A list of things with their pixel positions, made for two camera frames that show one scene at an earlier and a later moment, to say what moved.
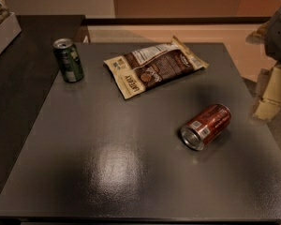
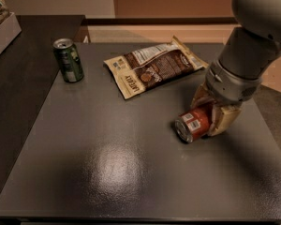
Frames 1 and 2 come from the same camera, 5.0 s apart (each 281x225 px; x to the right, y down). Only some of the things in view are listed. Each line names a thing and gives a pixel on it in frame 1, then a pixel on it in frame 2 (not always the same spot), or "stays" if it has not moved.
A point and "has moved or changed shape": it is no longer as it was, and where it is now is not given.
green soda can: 68,59 stays
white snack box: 4,23 stays
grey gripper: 279,35 -> 230,85
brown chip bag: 137,69 stays
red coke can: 206,127 has moved or changed shape
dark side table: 20,81 stays
